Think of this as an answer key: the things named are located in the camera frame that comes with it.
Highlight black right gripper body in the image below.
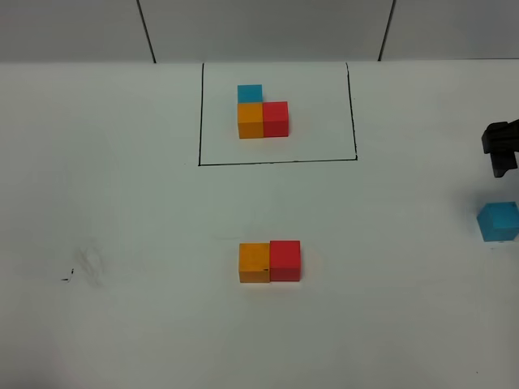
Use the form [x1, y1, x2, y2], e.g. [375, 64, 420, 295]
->
[482, 120, 519, 154]

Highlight template red cube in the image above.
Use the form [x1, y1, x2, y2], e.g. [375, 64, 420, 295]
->
[263, 101, 290, 138]

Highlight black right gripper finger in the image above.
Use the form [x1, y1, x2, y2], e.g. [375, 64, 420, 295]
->
[491, 151, 517, 178]

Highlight template blue cube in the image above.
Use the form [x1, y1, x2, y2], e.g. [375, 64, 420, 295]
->
[237, 84, 263, 104]

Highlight template orange cube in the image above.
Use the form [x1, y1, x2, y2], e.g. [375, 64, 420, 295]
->
[237, 102, 264, 139]

